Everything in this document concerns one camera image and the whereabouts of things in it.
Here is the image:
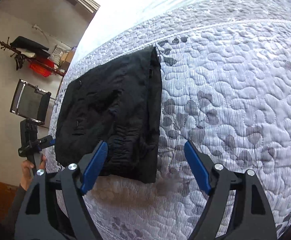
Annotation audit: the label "red basket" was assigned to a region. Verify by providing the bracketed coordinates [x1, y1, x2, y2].
[29, 56, 54, 77]

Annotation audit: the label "person's left hand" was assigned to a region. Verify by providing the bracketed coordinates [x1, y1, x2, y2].
[20, 155, 47, 191]

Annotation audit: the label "black metal chair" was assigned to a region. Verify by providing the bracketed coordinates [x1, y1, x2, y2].
[9, 79, 52, 125]

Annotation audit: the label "white wire rack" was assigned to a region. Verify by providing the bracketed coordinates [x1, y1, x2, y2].
[48, 45, 67, 66]

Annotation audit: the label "black clothes on rack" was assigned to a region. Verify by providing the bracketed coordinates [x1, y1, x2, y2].
[10, 36, 50, 58]

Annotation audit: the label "black pants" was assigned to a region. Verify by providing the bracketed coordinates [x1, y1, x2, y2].
[54, 46, 162, 184]

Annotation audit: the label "cardboard box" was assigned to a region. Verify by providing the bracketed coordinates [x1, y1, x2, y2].
[59, 50, 75, 71]

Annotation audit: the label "wooden coat rack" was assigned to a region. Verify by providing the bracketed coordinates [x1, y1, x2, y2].
[0, 37, 65, 76]

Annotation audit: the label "grey quilted bed mattress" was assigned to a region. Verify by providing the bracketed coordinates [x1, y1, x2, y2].
[50, 0, 291, 239]

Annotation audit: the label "person's left forearm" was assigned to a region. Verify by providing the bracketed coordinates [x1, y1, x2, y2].
[1, 185, 26, 239]

